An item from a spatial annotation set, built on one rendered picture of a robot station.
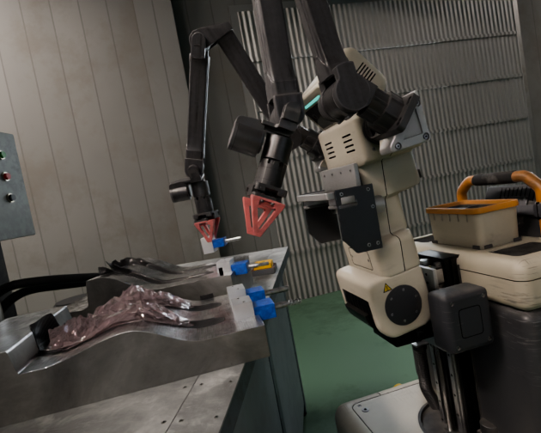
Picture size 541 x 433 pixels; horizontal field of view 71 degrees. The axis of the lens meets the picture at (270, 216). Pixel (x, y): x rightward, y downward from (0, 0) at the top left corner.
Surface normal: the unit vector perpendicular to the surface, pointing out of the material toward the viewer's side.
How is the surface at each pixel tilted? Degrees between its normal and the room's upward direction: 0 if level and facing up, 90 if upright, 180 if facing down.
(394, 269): 90
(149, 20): 90
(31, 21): 90
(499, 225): 92
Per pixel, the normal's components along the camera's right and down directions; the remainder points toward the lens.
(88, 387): 0.18, 0.03
